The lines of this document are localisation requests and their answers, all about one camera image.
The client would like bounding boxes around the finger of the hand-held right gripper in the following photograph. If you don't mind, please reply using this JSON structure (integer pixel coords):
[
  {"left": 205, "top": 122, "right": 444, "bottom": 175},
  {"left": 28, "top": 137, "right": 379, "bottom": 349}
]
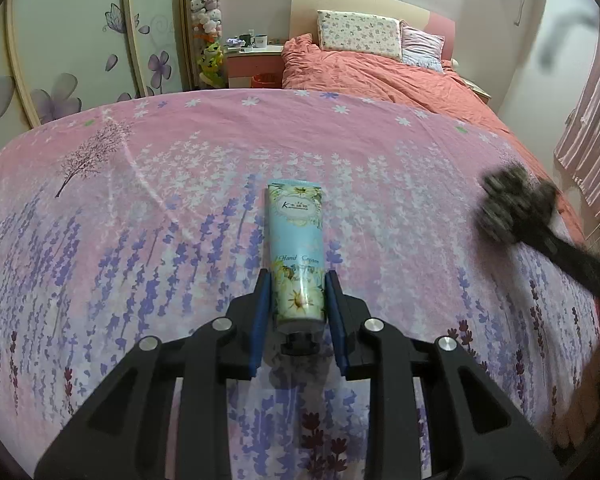
[{"left": 517, "top": 225, "right": 600, "bottom": 316}]

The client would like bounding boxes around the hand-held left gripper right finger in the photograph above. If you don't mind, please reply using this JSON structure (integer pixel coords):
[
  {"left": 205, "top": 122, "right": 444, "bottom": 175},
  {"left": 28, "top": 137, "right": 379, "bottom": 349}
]
[{"left": 324, "top": 269, "right": 563, "bottom": 480}]

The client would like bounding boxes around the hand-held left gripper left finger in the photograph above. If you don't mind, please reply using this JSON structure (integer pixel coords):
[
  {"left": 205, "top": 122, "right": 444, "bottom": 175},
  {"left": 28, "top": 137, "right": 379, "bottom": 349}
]
[{"left": 34, "top": 269, "right": 273, "bottom": 480}]

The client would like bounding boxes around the light blue hand cream tube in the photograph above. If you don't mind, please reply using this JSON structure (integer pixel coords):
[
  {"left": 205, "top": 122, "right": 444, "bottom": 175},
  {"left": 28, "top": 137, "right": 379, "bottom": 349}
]
[{"left": 266, "top": 179, "right": 328, "bottom": 356}]

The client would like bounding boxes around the dark floral scrunchie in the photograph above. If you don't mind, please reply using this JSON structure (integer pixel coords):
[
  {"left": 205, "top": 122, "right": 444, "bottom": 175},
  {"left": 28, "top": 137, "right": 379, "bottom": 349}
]
[{"left": 475, "top": 162, "right": 561, "bottom": 246}]

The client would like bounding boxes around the person's right hand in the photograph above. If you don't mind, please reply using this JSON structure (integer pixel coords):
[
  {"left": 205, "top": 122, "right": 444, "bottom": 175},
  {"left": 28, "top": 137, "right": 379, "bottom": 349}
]
[{"left": 550, "top": 332, "right": 600, "bottom": 456}]

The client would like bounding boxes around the pink striped curtain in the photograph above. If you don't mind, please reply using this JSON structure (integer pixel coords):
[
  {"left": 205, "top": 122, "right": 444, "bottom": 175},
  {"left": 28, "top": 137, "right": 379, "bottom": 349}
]
[{"left": 554, "top": 10, "right": 600, "bottom": 221}]

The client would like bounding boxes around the pink lavender printed bedsheet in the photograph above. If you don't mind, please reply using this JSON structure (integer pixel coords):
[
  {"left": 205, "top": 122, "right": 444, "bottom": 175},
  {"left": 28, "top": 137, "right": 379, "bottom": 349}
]
[{"left": 0, "top": 87, "right": 600, "bottom": 480}]

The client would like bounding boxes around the light wooden bedside table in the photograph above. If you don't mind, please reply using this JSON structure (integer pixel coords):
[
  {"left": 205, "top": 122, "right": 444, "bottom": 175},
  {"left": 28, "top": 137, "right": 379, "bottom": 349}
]
[{"left": 462, "top": 80, "right": 492, "bottom": 106}]

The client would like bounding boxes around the orange quilt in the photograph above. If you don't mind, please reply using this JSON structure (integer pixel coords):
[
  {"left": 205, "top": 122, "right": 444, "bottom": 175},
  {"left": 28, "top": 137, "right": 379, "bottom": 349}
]
[{"left": 280, "top": 34, "right": 586, "bottom": 241}]

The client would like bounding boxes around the pink nightstand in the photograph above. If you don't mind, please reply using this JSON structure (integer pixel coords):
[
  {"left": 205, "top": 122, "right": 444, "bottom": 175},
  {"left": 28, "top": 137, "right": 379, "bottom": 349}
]
[{"left": 225, "top": 45, "right": 285, "bottom": 91}]

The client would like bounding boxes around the pink striped pillow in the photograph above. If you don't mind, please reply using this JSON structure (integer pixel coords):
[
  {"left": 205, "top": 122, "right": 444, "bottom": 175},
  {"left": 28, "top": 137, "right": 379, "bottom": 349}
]
[{"left": 399, "top": 21, "right": 446, "bottom": 73}]

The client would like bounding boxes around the white floral pillow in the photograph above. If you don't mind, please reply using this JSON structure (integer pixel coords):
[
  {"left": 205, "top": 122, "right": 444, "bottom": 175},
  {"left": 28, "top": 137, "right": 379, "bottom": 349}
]
[{"left": 316, "top": 9, "right": 402, "bottom": 61}]

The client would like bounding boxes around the clear column of plush toys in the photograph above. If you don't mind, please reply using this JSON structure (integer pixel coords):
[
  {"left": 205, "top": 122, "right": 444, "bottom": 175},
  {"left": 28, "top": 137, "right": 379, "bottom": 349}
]
[{"left": 189, "top": 0, "right": 227, "bottom": 91}]

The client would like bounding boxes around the flower printed wardrobe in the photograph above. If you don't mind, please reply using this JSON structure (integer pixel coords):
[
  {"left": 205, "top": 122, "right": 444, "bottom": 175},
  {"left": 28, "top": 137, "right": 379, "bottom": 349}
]
[{"left": 0, "top": 0, "right": 188, "bottom": 171}]

